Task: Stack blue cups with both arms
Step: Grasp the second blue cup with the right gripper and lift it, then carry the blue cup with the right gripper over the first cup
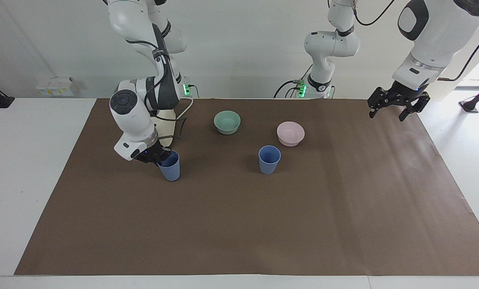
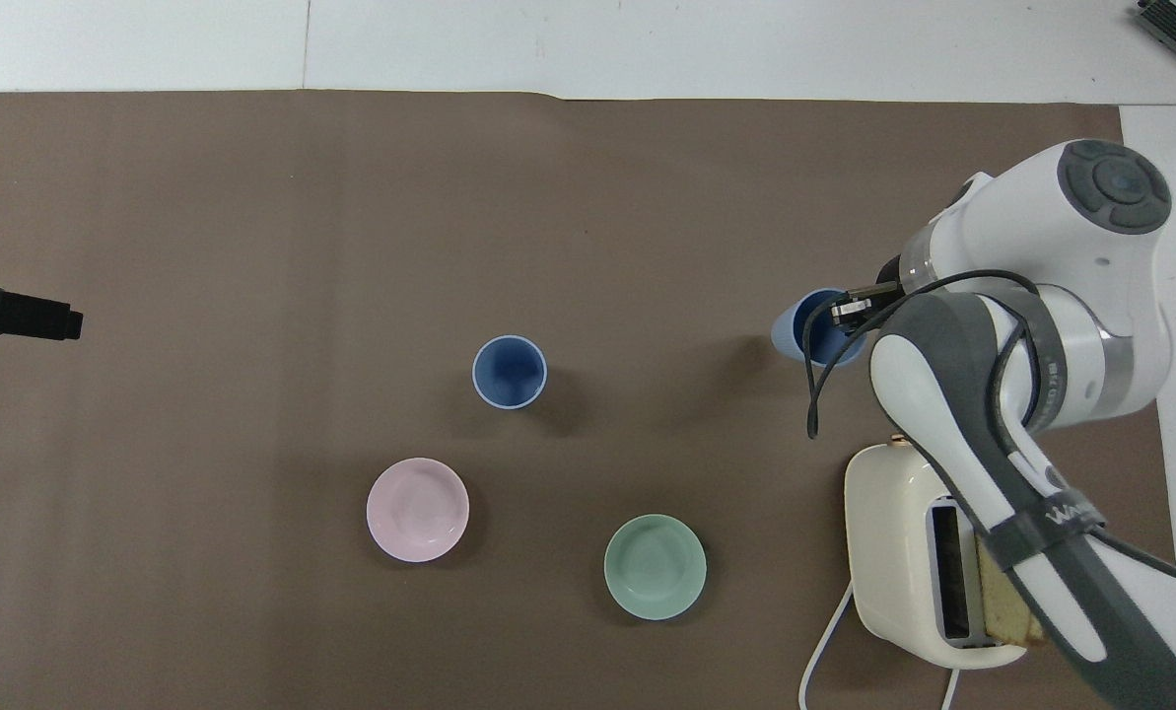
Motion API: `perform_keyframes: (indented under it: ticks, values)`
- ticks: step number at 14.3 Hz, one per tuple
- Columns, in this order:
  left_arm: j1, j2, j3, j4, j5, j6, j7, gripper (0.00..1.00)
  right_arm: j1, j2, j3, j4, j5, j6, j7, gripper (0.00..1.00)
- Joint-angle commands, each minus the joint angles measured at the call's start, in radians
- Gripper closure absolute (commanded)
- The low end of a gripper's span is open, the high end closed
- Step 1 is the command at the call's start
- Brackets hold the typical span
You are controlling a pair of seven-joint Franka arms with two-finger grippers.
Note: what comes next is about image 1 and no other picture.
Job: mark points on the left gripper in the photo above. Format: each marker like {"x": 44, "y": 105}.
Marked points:
{"x": 404, "y": 93}

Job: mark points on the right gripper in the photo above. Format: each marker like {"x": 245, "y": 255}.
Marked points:
{"x": 151, "y": 151}

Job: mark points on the blue cup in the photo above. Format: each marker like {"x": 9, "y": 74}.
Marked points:
{"x": 171, "y": 170}
{"x": 269, "y": 160}

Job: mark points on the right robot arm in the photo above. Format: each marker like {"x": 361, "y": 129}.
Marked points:
{"x": 131, "y": 116}

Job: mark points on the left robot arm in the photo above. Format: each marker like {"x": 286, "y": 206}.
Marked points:
{"x": 436, "y": 36}

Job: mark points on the green bowl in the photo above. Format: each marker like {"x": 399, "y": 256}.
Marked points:
{"x": 227, "y": 122}

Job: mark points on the pink bowl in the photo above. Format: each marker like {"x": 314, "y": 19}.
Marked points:
{"x": 290, "y": 134}

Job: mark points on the white wall socket box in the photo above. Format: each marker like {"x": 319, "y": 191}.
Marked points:
{"x": 54, "y": 87}

